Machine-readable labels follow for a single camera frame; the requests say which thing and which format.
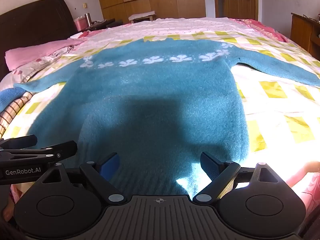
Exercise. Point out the pink pillow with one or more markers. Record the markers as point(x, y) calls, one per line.
point(32, 51)

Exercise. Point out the pink embroidered quilt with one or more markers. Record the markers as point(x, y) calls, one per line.
point(265, 28)

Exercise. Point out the dark wooden headboard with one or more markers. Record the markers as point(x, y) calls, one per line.
point(35, 20)

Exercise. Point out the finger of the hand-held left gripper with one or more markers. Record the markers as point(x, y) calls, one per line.
point(20, 142)
point(62, 148)

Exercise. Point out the dark nightstand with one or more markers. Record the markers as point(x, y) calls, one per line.
point(105, 23)

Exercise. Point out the white floral bed sheet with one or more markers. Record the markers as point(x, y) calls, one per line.
point(162, 27)

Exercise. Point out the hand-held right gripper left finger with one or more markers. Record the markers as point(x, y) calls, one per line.
point(110, 166)

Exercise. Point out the red cloth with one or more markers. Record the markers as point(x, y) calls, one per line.
point(84, 33)

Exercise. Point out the pink patterned cloth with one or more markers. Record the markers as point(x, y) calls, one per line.
point(307, 180)

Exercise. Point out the light blue cloth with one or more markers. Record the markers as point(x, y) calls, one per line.
point(10, 98)

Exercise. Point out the pale patterned bedding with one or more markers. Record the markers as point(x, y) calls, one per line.
point(32, 67)

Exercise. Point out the blue sweater with white flowers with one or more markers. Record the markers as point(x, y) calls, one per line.
point(155, 100)

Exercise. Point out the pink plastic box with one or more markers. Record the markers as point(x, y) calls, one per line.
point(80, 24)

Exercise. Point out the stool with white cloth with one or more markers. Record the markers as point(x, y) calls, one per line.
point(141, 15)

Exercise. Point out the yellow checked bed sheet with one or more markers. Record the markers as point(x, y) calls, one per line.
point(275, 110)

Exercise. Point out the brown plaid cloth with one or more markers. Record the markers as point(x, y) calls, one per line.
point(11, 115)

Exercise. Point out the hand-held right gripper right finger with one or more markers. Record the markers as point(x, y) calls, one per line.
point(208, 166)

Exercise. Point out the wooden desk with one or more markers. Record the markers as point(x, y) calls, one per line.
point(303, 32)

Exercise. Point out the metal thermos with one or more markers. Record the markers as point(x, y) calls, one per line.
point(87, 19)

